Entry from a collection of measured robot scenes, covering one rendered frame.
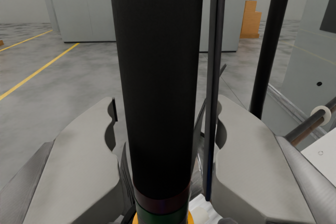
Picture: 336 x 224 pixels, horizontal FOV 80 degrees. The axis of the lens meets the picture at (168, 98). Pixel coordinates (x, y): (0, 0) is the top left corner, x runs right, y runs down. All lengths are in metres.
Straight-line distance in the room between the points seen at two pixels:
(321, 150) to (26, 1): 13.77
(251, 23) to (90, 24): 5.59
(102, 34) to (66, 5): 1.31
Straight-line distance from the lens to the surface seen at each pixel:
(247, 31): 8.35
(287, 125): 1.33
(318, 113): 0.37
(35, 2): 13.66
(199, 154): 0.62
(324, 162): 0.55
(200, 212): 0.20
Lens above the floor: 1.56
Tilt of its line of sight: 28 degrees down
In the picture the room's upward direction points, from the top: straight up
